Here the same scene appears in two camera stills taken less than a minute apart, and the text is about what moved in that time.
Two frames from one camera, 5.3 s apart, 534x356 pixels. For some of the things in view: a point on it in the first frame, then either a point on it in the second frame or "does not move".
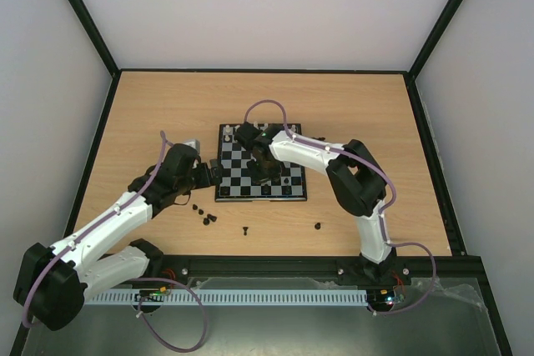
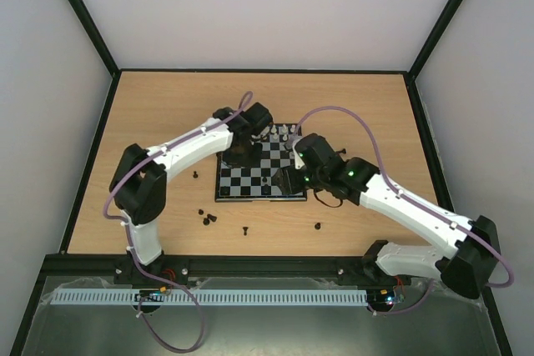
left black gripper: x=217 y=174 -> x=254 y=160
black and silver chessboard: x=237 y=184 does not move
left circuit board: x=152 y=295 does not move
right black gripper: x=264 y=164 -> x=289 y=178
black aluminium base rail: x=163 y=269 does not move
